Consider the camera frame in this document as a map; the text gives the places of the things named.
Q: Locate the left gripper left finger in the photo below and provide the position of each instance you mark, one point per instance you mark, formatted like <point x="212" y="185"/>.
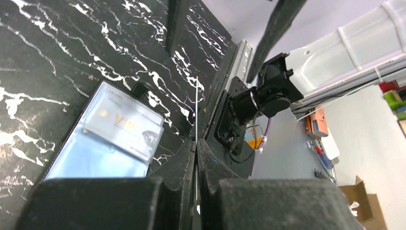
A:
<point x="162" y="201"/>

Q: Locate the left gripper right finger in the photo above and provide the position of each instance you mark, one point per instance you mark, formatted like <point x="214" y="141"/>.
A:
<point x="229" y="202"/>

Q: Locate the black leather card holder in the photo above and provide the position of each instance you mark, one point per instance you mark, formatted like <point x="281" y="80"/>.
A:
<point x="83" y="154"/>

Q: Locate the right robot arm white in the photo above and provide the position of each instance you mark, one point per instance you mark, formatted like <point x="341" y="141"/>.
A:
<point x="315" y="51"/>

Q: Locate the white VIP card in sleeve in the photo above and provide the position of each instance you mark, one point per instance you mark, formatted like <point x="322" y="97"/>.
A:
<point x="124" y="121"/>

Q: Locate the cardboard box in background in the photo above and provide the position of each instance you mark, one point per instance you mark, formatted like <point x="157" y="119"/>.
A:
<point x="364" y="206"/>

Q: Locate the aluminium frame rail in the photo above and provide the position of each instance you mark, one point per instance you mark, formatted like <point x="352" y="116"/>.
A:
<point x="244" y="60"/>

